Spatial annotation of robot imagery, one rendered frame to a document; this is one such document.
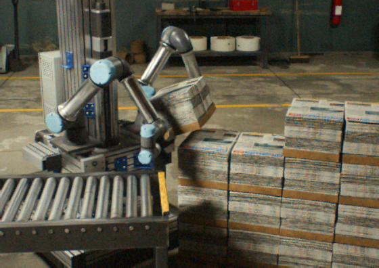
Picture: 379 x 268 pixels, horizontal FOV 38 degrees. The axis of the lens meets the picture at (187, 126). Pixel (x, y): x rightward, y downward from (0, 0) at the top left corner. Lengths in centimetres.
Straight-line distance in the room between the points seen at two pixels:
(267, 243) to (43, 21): 709
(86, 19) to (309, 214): 164
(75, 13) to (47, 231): 138
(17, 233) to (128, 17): 736
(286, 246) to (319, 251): 18
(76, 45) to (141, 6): 620
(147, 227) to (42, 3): 751
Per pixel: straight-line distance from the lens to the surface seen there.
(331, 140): 290
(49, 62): 352
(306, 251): 317
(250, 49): 906
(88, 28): 328
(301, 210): 305
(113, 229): 234
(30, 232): 238
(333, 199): 302
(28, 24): 964
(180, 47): 341
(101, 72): 277
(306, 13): 990
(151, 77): 350
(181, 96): 300
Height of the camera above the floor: 188
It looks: 18 degrees down
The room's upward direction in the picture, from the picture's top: straight up
